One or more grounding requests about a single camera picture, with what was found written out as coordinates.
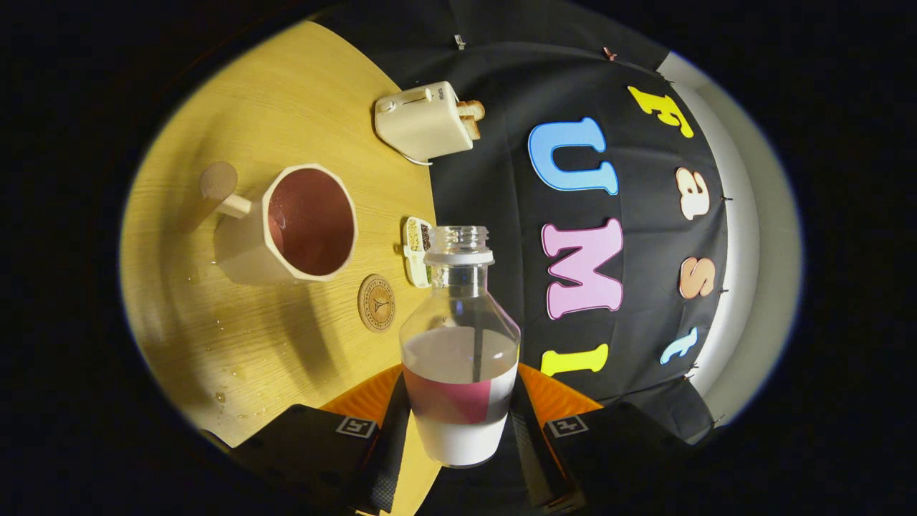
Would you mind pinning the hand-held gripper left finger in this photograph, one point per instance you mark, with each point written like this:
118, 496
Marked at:
390, 459

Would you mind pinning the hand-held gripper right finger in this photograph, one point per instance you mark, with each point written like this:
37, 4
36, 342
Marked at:
534, 459

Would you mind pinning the clear glass juice bottle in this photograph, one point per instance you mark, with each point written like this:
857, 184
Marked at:
458, 430

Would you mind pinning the round wooden coaster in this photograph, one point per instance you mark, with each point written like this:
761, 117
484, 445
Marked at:
376, 304

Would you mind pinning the wooden table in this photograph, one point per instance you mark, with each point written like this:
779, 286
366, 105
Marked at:
215, 344

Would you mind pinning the small white snack dish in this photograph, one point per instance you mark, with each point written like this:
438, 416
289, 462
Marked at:
414, 244

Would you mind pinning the black backdrop cloth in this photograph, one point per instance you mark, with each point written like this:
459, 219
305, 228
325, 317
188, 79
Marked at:
494, 186

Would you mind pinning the toast slice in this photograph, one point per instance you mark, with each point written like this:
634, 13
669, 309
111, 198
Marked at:
473, 110
471, 129

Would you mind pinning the cream toaster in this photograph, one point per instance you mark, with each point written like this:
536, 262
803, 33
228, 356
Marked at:
423, 122

